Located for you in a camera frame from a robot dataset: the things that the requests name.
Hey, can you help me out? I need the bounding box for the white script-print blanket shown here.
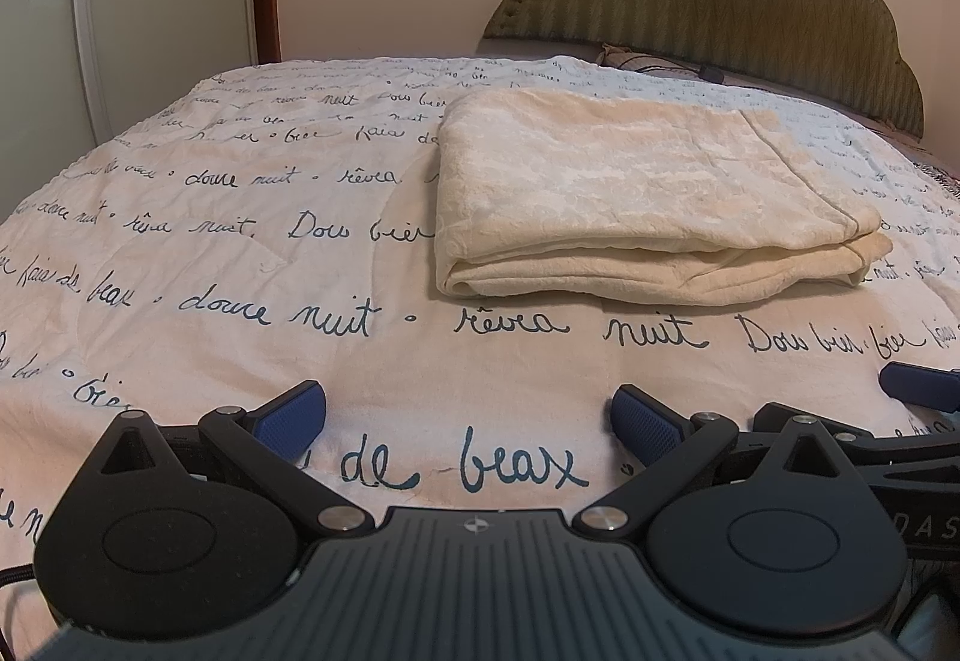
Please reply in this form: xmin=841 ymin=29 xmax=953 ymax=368
xmin=0 ymin=55 xmax=960 ymax=654

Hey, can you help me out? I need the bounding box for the patterned pillow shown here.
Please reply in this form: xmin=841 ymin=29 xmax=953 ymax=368
xmin=596 ymin=41 xmax=725 ymax=83

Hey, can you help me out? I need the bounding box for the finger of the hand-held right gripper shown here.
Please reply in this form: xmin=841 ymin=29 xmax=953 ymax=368
xmin=754 ymin=403 xmax=960 ymax=474
xmin=880 ymin=362 xmax=960 ymax=413

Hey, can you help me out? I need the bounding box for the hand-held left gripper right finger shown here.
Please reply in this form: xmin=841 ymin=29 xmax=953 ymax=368
xmin=574 ymin=385 xmax=875 ymax=536

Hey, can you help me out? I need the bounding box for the cream towel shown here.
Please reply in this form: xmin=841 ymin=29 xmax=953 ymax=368
xmin=431 ymin=86 xmax=895 ymax=308

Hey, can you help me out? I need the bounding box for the black cable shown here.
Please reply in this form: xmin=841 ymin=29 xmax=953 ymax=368
xmin=0 ymin=560 xmax=47 ymax=632

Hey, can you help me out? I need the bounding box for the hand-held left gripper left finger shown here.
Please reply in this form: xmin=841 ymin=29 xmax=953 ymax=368
xmin=79 ymin=381 xmax=376 ymax=542

